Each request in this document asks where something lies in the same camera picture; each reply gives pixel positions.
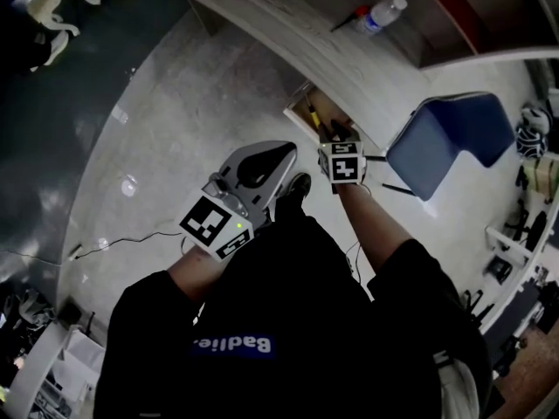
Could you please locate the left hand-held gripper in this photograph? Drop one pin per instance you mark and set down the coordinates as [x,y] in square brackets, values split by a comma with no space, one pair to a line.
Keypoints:
[273,181]

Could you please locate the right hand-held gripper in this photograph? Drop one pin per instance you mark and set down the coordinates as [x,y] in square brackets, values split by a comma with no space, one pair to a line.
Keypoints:
[345,166]

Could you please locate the wooden desk drawer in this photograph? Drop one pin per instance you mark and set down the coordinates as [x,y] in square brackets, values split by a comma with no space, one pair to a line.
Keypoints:
[326,103]

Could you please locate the person's left forearm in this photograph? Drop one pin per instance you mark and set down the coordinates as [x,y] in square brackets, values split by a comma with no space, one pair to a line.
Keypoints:
[196,273]

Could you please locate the person's right forearm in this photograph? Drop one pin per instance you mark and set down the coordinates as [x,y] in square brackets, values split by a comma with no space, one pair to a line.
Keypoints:
[371,225]

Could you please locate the person's black shoe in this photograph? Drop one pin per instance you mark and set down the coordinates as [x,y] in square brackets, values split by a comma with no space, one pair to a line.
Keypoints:
[299,184]

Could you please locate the blue upholstered chair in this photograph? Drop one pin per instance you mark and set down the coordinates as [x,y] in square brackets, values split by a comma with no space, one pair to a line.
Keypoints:
[436,146]

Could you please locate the person's black clothing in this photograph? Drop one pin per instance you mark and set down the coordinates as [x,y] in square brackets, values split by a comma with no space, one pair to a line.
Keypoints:
[284,299]

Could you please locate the grey wooden desk with hutch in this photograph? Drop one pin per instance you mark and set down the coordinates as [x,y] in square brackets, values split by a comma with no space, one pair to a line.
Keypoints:
[305,29]

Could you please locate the clear plastic water bottle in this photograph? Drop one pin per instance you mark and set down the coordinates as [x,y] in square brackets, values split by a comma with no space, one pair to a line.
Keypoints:
[382,15]

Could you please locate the black white striped bag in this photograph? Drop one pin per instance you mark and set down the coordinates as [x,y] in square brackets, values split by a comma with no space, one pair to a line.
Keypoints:
[535,133]

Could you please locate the black office chair base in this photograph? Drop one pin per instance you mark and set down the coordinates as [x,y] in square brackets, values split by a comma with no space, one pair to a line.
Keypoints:
[478,306]

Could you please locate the long white curved desk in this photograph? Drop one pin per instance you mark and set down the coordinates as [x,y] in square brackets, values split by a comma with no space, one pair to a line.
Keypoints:
[517,273]

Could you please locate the white power adapter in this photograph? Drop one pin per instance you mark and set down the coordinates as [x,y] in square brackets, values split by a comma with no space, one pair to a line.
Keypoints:
[75,252]

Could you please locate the white curved table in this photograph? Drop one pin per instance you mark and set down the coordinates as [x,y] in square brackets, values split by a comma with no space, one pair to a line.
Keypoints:
[39,356]

